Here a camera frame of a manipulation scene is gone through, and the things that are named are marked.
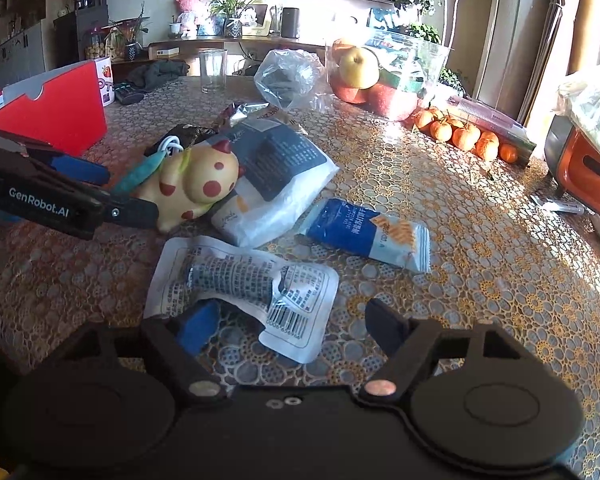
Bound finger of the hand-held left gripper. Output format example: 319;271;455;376
0;126;112;187
99;197;161;231

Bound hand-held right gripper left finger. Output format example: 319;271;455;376
45;300;229;405

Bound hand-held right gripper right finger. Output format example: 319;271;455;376
357;297;527;405

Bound teal elongated object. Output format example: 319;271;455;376
111;154;167;195

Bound white barcode packet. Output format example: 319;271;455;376
143;236;340;365

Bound red storage box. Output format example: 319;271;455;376
0;58;109;157

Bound yellow red-spotted toy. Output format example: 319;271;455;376
132;139;245;234

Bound blue white snack packet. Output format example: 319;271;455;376
296;198;432;275

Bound blue white plastic bag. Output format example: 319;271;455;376
211;119;341;250

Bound floral patterned desktop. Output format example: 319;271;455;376
0;72;600;480

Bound small black device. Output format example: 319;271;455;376
114;81;146;106

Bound white strawberry print mug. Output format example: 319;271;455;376
95;57;116;108

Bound black snack packet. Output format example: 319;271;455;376
144;124;219;157

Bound dark cloth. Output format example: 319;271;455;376
126;59;190;92

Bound glass jar pink lid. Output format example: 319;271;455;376
84;27;107;61

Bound potted red-leaf plant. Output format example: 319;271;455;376
105;2;154;61

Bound dark cabinet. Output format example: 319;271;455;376
53;10;112;69

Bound silver brown snack packet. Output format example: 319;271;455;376
217;101;309;136

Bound clear glass tumbler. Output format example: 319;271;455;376
198;48;229;95

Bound wooden sideboard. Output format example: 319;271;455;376
147;35;332;77

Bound pink plush toy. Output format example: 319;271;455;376
175;0;204;39

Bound clear plastic bag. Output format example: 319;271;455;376
253;49;327;111

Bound pile of tangerines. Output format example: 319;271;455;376
411;106;521;165

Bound potted grass plant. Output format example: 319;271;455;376
205;0;276;40

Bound small white tube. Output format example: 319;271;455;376
530;194;586;216

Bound red apple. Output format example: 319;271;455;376
330;77;370;105
367;82;421;121

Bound cream framed display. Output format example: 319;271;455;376
240;4;270;37

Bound clear pink plastic pack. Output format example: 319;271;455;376
447;95;537;166

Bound green striped packet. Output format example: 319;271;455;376
379;57;427;99

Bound black cylinder speaker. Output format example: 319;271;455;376
281;7;301;40

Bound orange grey appliance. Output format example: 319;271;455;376
544;112;600;212

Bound yellow apple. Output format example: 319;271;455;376
339;46;381;90

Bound clear plastic fruit container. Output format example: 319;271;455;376
325;26;452;122

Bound crumpled translucent plastic bag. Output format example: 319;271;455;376
555;70;600;161

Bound beige curtain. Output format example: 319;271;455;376
517;0;600;128

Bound white coiled cable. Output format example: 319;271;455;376
159;135;186;157

